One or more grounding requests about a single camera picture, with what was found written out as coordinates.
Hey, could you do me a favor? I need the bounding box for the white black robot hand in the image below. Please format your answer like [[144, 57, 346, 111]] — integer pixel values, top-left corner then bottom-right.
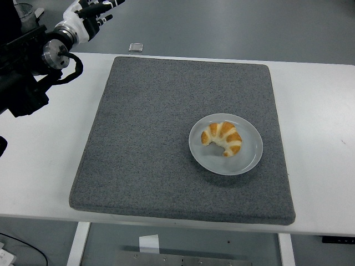
[[56, 0, 126, 43]]

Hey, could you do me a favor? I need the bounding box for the white table leg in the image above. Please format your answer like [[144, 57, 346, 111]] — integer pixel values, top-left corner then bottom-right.
[[66, 222, 91, 266], [278, 233, 296, 266]]

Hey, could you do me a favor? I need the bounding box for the pale grey round plate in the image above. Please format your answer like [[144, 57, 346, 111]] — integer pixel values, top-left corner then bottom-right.
[[188, 113, 263, 176]]

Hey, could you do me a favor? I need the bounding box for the black table control panel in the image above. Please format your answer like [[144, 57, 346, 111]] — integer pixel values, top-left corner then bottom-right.
[[321, 236, 355, 244]]

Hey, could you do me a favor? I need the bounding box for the white power strip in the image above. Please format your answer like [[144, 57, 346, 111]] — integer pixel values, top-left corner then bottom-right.
[[0, 242, 16, 266]]

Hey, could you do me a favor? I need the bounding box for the grey metal plate with screws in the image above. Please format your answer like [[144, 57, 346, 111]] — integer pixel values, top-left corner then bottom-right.
[[112, 250, 253, 266]]

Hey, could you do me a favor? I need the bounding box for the thin black floor cable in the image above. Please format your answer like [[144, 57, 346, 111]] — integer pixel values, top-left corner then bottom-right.
[[0, 232, 48, 266]]

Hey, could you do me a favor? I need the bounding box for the grey felt mat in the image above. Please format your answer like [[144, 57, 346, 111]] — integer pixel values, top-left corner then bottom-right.
[[68, 57, 296, 226]]

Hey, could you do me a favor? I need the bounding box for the golden croissant bread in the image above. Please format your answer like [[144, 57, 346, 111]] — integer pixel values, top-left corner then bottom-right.
[[200, 121, 242, 157]]

